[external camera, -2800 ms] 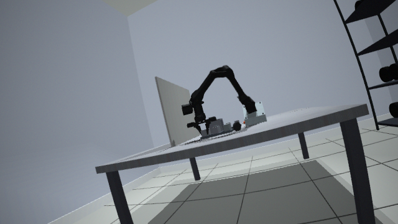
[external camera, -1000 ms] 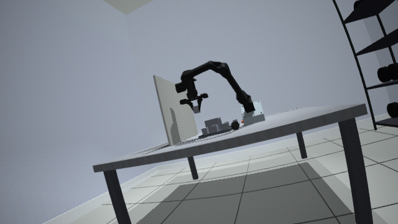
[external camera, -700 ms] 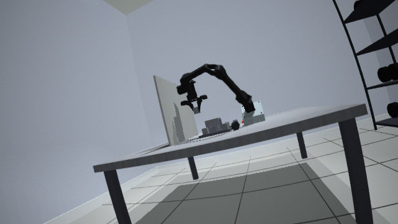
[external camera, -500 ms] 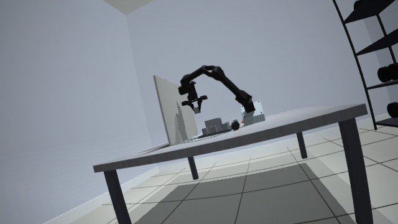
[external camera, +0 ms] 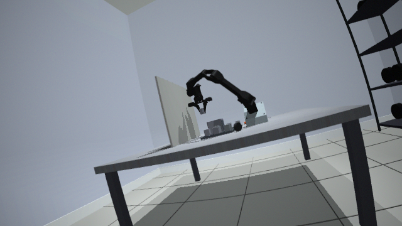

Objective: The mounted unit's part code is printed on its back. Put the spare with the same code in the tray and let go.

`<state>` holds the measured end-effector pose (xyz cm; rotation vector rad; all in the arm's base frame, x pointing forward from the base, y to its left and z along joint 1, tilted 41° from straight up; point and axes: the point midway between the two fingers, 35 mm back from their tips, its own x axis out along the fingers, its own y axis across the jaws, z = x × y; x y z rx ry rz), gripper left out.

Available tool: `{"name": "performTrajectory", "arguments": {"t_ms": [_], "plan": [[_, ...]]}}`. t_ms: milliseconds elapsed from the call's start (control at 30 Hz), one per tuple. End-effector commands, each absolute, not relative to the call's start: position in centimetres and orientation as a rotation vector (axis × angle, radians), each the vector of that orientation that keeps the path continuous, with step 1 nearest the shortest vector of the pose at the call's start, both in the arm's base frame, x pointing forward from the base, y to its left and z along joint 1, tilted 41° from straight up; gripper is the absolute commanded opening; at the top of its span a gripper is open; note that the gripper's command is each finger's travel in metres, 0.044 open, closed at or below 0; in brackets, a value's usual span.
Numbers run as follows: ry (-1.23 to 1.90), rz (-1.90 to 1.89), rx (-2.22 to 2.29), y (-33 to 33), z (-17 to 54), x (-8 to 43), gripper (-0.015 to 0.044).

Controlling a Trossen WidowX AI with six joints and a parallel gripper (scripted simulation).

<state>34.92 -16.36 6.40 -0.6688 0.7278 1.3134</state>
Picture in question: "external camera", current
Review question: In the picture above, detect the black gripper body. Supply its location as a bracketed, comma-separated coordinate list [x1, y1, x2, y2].
[188, 92, 212, 107]

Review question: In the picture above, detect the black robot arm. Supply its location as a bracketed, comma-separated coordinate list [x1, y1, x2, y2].
[186, 69, 258, 114]

